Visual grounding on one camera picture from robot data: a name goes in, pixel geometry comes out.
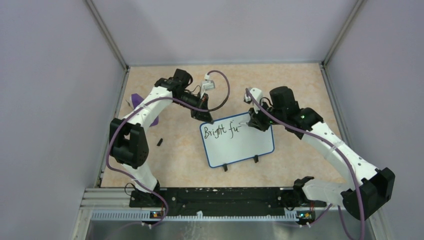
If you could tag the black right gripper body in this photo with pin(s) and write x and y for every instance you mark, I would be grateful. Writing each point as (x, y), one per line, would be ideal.
(261, 118)

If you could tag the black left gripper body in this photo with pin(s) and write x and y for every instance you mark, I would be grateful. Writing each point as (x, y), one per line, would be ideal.
(203, 100)

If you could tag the blue framed whiteboard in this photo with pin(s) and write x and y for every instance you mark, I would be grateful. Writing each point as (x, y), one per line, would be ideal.
(225, 143)

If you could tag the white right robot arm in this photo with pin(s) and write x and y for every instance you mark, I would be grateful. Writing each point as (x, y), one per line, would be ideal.
(367, 188)

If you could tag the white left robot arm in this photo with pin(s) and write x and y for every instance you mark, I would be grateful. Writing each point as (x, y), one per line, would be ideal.
(128, 143)

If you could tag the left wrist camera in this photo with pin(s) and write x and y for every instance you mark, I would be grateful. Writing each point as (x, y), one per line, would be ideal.
(206, 85)

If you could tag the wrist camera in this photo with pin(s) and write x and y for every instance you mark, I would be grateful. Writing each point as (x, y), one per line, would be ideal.
(253, 93)
(206, 85)

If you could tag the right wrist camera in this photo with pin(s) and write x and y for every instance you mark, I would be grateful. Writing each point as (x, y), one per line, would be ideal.
(253, 93)

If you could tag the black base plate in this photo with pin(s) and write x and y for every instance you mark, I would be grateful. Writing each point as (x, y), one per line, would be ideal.
(221, 201)

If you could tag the white slotted cable duct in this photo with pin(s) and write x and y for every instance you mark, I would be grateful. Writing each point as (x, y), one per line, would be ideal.
(147, 216)

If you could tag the aluminium frame rail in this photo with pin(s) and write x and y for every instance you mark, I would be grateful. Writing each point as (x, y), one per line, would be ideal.
(315, 223)

